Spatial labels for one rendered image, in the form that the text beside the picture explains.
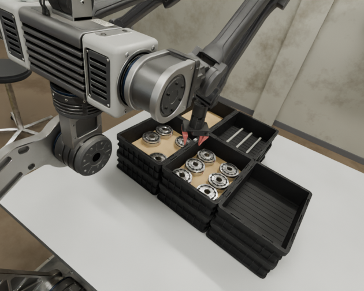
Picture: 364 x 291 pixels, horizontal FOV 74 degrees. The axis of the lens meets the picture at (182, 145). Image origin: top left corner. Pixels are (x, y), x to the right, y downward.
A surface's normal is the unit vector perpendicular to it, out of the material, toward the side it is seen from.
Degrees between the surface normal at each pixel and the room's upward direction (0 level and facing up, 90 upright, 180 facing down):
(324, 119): 90
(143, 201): 0
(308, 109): 90
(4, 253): 0
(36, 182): 0
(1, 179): 90
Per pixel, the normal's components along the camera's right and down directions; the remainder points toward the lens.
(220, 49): -0.15, -0.11
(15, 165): 0.83, 0.45
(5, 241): 0.18, -0.77
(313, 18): -0.52, 0.46
